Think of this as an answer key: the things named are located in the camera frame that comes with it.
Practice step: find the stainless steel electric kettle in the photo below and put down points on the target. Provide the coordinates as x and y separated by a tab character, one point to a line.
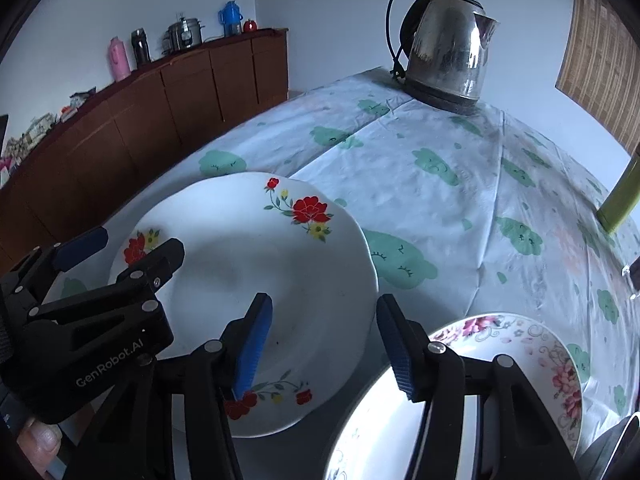
443	53

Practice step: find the dark steel thermos flask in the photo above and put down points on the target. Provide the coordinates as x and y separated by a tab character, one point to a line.
140	47

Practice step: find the red flower white plate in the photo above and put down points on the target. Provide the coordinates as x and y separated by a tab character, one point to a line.
248	233

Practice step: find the bamboo window blind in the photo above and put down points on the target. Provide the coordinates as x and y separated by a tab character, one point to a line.
600	70

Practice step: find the cloud print tablecloth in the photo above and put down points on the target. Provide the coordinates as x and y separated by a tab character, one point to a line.
463	216

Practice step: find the blue water jug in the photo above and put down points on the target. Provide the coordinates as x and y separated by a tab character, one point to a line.
230	18

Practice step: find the steel rice cooker pot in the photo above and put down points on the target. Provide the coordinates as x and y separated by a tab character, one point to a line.
184	34

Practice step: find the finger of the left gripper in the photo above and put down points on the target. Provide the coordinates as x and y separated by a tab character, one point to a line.
38	270
134	285

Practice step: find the green thermos bottle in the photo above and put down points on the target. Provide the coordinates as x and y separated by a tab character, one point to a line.
623	197

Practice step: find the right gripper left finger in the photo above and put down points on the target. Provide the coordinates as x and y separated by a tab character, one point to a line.
243	341

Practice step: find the brown wooden sideboard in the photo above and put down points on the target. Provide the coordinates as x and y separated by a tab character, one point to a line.
130	133

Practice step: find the pink floral rimmed plate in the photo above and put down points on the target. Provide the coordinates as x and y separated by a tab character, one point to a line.
507	405

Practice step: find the person's left hand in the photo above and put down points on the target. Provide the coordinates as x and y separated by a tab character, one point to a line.
40	443

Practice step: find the small red container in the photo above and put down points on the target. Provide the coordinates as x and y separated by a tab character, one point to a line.
249	26

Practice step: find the stainless steel bowl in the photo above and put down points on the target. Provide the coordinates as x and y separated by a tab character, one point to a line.
615	455

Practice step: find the glass tea bottle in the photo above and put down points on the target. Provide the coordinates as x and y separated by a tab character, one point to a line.
631	274

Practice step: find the pink thermos flask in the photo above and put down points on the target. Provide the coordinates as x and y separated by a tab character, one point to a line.
118	60

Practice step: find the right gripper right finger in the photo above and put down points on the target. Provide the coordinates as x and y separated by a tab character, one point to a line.
406	345

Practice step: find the clutter on sideboard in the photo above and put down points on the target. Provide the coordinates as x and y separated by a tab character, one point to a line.
17	149

